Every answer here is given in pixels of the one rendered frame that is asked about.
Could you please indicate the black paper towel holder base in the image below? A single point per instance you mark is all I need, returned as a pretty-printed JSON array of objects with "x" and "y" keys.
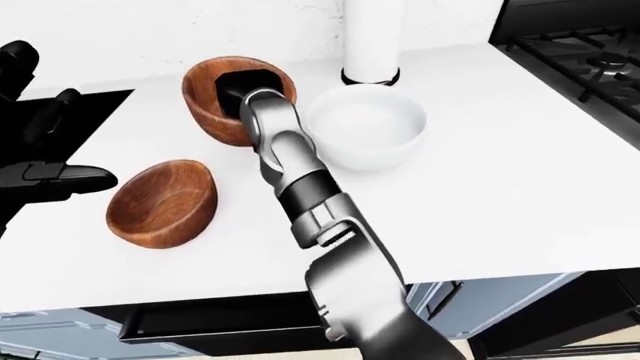
[{"x": 395, "y": 78}]

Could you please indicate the large wooden bowl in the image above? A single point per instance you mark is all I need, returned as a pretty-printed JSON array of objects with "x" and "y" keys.
[{"x": 202, "y": 108}]

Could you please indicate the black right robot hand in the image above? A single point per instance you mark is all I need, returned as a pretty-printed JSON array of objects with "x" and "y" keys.
[{"x": 235, "y": 90}]

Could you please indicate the black gas stove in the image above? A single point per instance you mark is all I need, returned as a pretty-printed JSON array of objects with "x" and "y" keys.
[{"x": 575, "y": 52}]

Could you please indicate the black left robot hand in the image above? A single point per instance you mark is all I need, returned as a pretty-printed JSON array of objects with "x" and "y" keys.
[{"x": 30, "y": 180}]

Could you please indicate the white ceramic bowl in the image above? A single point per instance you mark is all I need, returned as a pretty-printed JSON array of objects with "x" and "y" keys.
[{"x": 365, "y": 131}]

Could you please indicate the black sink basin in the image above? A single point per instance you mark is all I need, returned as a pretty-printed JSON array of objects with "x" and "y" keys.
[{"x": 97, "y": 108}]

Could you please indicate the grey base cabinet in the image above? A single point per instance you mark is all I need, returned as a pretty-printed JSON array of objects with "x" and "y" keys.
[{"x": 75, "y": 337}]

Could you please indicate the grey cabinet door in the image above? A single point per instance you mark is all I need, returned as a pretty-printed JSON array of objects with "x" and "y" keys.
[{"x": 500, "y": 300}]

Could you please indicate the black dishwasher front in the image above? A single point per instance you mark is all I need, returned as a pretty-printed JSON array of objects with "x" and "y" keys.
[{"x": 225, "y": 318}]

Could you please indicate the white paper towel roll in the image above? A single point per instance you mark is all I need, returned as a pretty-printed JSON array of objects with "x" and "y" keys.
[{"x": 371, "y": 37}]

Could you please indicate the small wooden bowl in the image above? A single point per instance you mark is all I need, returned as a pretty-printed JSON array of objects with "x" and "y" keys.
[{"x": 160, "y": 202}]

